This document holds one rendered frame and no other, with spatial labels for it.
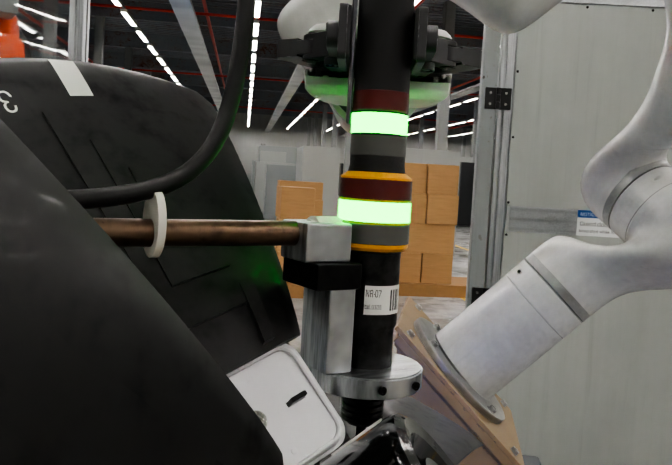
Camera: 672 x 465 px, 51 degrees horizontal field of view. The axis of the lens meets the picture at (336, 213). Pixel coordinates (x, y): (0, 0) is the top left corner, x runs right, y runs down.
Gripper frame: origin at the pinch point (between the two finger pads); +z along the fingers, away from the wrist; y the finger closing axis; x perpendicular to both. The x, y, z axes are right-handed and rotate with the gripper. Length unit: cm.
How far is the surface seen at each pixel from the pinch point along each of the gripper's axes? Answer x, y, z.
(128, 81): -2.7, 16.7, -4.7
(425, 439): -21.9, -3.4, 5.8
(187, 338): -13.5, 5.6, 21.9
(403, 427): -20.0, -1.9, 9.8
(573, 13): 47, -62, -178
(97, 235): -10.4, 7.5, 24.3
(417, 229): -61, -73, -807
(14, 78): -3.7, 21.3, 1.7
